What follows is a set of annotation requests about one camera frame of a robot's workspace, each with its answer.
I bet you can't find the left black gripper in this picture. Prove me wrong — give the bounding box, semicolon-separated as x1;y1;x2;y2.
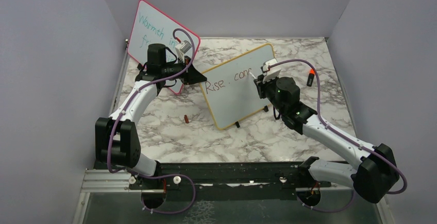
161;55;207;85

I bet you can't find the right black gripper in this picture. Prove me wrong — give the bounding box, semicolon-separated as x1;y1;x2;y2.
255;72;286;114

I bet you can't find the yellow framed whiteboard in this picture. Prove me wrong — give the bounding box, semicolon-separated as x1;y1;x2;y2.
200;43;275;130

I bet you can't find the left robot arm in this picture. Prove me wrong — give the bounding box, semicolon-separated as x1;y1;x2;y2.
95;41;207;188

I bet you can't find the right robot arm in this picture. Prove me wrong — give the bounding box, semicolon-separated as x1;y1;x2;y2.
254;75;400;203

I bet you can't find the pink framed whiteboard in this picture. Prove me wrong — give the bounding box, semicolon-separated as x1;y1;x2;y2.
127;0;200;94

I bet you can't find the orange capped black marker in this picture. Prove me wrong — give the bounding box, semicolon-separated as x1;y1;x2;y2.
306;68;315;87

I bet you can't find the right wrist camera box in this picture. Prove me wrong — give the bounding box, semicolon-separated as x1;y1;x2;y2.
261;58;281;83

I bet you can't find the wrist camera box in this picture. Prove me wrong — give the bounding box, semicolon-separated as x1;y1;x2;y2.
261;58;281;83
175;40;192;61

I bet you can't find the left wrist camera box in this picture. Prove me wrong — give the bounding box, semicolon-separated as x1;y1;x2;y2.
175;40;192;61

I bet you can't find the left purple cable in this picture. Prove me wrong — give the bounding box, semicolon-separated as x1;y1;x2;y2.
106;28;197;216

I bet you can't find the purple cable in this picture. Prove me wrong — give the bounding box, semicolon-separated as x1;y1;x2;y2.
106;28;197;216
264;59;408;213

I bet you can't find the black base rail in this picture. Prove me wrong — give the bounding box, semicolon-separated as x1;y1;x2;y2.
94;159;332;203

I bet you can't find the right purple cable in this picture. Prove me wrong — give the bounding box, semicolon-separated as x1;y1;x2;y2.
264;59;408;213

